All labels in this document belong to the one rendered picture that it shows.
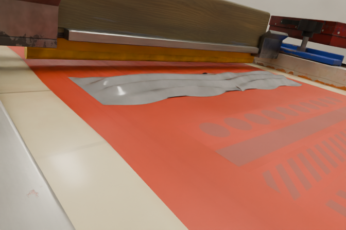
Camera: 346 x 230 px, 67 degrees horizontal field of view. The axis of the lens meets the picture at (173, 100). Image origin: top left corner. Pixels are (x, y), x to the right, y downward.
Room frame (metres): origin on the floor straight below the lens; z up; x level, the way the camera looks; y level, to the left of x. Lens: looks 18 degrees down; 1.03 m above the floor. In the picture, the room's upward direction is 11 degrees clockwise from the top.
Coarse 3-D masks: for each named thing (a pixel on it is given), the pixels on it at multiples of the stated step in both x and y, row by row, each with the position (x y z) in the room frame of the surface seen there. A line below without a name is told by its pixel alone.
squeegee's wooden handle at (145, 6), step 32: (64, 0) 0.26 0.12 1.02; (96, 0) 0.28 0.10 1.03; (128, 0) 0.30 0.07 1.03; (160, 0) 0.34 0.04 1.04; (192, 0) 0.37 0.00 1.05; (224, 0) 0.43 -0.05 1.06; (128, 32) 0.31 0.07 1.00; (160, 32) 0.34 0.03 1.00; (192, 32) 0.38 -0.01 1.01; (224, 32) 0.43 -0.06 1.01; (256, 32) 0.50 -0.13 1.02
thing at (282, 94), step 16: (176, 64) 0.39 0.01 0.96; (192, 64) 0.42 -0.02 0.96; (208, 64) 0.45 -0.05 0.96; (224, 64) 0.48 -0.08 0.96; (240, 64) 0.52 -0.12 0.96; (256, 96) 0.29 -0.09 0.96; (272, 96) 0.31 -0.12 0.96; (288, 96) 0.32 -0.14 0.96; (304, 96) 0.34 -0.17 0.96; (336, 96) 0.39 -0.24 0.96
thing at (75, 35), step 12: (72, 36) 0.25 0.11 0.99; (84, 36) 0.26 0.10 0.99; (96, 36) 0.27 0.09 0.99; (108, 36) 0.28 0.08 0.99; (120, 36) 0.29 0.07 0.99; (132, 36) 0.30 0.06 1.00; (144, 36) 0.32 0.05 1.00; (192, 48) 0.37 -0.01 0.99; (204, 48) 0.39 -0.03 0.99; (216, 48) 0.40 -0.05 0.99; (228, 48) 0.43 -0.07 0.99; (240, 48) 0.45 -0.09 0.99; (252, 48) 0.47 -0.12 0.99
